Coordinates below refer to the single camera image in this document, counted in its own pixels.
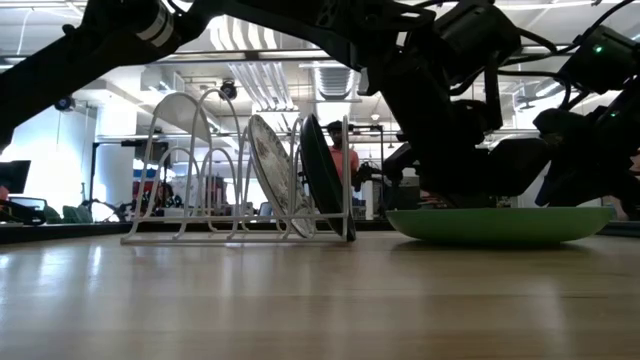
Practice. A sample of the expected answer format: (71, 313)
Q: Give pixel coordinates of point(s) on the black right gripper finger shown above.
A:
(555, 192)

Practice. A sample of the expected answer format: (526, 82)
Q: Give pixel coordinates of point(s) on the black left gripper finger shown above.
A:
(515, 167)
(460, 180)

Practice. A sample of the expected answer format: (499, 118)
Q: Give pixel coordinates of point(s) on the plain green plate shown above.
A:
(500, 227)

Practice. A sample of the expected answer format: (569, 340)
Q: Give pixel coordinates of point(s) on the dark teal plate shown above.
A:
(322, 175)

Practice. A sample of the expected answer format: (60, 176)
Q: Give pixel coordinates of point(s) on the blue orange floral plate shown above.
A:
(272, 165)

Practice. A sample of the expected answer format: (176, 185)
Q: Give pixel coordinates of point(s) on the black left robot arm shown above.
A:
(75, 65)

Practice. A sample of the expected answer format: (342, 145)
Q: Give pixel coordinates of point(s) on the person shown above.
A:
(345, 157)

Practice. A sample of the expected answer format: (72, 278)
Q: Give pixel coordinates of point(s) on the black ceiling spotlight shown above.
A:
(64, 103)
(228, 90)

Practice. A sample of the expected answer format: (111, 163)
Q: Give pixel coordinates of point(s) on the silver ventilation duct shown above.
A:
(335, 82)

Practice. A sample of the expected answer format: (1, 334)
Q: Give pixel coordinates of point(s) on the black aluminium table frame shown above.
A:
(60, 232)

